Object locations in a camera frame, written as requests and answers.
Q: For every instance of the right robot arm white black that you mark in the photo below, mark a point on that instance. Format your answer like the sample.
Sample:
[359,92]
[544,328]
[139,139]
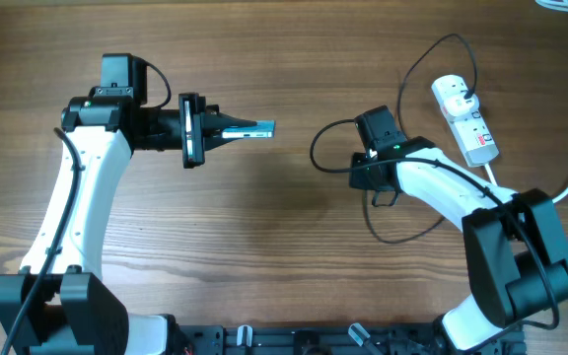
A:
[515,247]

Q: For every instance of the white charger plug adapter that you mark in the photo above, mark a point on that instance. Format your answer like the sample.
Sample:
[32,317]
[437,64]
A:
[456,106]

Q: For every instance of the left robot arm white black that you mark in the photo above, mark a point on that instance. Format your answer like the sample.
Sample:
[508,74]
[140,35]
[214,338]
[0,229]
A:
[57,302]

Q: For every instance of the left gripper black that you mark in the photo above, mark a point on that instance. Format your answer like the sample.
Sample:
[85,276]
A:
[194,118]

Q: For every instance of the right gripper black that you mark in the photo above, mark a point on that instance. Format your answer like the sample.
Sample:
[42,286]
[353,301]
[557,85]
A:
[357,179]

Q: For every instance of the blue Galaxy smartphone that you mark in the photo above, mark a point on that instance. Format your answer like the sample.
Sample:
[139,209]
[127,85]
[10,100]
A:
[263,129]

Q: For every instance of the white power strip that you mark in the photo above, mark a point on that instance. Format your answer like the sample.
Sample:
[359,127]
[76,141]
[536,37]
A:
[470,131]

